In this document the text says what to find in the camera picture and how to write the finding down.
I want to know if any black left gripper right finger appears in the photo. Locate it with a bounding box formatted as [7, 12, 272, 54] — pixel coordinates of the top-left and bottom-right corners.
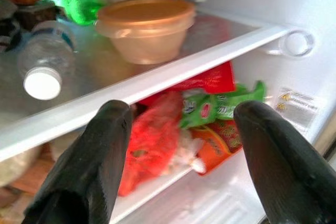
[233, 100, 336, 224]

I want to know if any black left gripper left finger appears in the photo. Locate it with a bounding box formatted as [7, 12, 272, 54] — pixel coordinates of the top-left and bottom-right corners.
[22, 100, 134, 224]

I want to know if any glass fridge shelf white trim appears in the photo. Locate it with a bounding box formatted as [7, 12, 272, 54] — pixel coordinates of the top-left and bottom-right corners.
[0, 8, 299, 163]

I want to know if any beige food item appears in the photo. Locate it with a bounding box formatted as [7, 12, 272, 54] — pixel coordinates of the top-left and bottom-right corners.
[0, 144, 44, 188]

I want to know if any orange red food packet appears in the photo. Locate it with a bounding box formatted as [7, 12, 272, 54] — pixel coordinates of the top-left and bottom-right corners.
[191, 118, 244, 177]

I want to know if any red plastic bag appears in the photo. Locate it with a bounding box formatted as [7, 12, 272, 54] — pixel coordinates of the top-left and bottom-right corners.
[117, 91, 185, 198]

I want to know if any green food packet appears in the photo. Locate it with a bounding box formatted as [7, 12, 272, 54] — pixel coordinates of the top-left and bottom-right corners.
[179, 80, 267, 130]

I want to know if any white plastic bag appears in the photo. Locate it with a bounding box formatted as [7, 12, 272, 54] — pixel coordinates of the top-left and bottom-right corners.
[164, 129, 207, 175]

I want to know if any clear water bottle white cap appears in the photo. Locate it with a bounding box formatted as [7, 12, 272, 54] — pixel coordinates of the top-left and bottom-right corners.
[17, 20, 77, 101]

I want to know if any clear round shelf clip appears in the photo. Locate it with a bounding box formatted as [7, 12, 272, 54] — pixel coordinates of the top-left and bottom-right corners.
[266, 29, 315, 58]

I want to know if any dark food pack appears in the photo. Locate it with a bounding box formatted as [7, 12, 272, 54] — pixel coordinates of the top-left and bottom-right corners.
[14, 2, 60, 32]

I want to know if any dark grey bag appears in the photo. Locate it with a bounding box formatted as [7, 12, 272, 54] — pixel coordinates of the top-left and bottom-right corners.
[0, 0, 24, 53]

